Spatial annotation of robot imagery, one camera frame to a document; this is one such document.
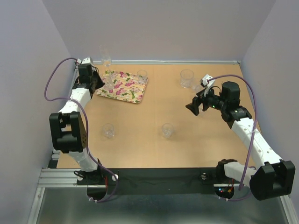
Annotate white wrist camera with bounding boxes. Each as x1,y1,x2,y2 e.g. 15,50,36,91
200,74,214,96
76,57,93,65

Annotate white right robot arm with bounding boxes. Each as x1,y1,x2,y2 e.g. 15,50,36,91
186,76,295,201

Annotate large clear faceted tumbler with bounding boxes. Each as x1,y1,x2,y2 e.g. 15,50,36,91
180,69,194,88

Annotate front aluminium rail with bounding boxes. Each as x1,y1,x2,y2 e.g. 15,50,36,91
38,168,238,188

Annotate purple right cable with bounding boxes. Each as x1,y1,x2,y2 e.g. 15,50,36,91
207,74,257,201

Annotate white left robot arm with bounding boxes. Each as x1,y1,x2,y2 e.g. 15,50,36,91
49,58,105,184

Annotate small clear glass behind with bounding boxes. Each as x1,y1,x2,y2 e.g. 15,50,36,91
191,80,204,93

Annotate tall clear stemmed glass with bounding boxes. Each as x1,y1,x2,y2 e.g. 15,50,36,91
99,45,112,67

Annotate small clear glass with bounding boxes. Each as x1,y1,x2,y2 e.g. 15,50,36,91
102,123,114,138
162,123,174,138
103,75,114,91
137,70,148,84
191,80,204,93

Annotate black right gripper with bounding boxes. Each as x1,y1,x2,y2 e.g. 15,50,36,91
185,84,227,115

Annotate floral patterned tray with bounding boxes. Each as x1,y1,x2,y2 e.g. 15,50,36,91
95,70,148,104

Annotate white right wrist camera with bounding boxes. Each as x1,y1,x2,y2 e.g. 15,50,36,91
200,74,214,96

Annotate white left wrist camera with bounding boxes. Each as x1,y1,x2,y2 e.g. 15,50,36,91
76,57,93,65

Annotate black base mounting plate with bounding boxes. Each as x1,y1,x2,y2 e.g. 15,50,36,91
76,167,243,196

